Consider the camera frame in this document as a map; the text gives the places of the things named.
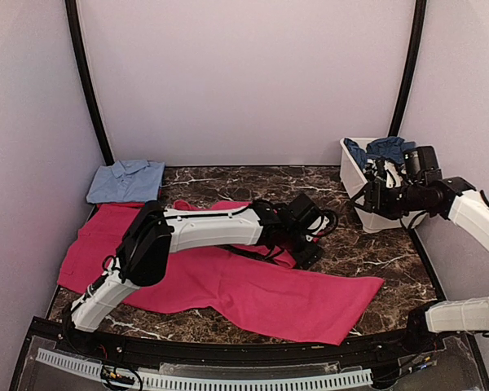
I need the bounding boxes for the pink trousers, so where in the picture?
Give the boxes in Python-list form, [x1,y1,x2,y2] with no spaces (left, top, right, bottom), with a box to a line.
[58,204,384,345]

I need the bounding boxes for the black corner post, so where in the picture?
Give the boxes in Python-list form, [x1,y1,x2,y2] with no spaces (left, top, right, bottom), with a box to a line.
[64,0,115,164]
[387,0,427,137]

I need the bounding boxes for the black front rail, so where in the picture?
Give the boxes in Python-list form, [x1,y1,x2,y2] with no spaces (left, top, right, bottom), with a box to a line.
[27,317,411,367]

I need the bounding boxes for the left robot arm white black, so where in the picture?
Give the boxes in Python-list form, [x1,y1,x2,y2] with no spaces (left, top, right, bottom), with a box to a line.
[63,194,338,355]

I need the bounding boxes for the dark blue garment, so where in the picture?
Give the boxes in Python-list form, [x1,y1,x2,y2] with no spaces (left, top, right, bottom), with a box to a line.
[344,136,416,169]

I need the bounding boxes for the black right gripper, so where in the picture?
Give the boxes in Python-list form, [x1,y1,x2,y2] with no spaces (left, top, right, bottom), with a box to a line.
[350,181,425,220]

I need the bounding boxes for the white plastic laundry bin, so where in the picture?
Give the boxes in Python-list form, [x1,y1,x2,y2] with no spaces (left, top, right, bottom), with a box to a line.
[340,138,426,233]

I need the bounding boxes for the right black corner post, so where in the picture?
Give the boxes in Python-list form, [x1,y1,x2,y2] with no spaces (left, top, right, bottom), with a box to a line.
[387,0,427,137]

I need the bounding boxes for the folded light blue shirt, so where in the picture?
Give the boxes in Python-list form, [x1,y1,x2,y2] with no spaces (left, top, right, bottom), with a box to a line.
[86,160,165,204]

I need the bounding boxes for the white slotted cable duct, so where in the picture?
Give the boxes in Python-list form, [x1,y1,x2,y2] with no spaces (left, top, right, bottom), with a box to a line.
[36,349,372,390]

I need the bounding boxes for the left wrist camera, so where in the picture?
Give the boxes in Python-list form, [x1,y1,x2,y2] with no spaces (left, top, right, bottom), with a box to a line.
[304,217,338,243]

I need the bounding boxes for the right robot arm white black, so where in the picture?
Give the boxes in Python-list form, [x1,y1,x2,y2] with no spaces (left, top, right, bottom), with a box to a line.
[359,146,489,354]

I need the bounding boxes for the left black corner post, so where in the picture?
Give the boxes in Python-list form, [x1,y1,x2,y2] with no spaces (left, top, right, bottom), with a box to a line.
[64,0,115,164]

